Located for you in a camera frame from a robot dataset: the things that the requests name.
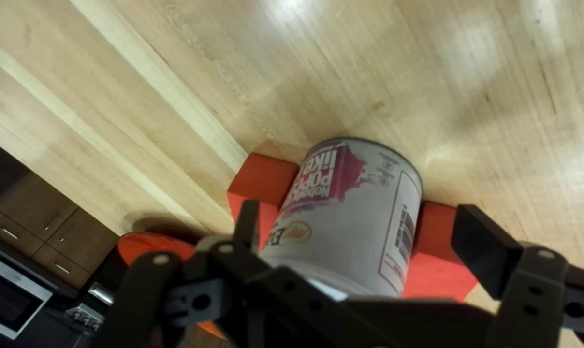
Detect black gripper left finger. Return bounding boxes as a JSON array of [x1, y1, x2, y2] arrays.
[[94, 197, 277, 348]]

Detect white cup green lid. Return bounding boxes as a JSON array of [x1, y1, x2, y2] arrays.
[[258, 135, 428, 301]]

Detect orange block with round hole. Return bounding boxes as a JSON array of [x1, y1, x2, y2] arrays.
[[227, 150, 482, 305]]

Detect red plate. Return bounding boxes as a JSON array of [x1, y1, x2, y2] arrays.
[[115, 228, 231, 342]]

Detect stainless microwave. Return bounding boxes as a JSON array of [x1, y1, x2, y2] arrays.
[[0, 249, 57, 342]]

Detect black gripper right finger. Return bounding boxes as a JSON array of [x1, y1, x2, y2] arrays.
[[449, 202, 584, 348]]

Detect wooden base cabinet beside refrigerator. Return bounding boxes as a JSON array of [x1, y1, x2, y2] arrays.
[[0, 168, 121, 291]]

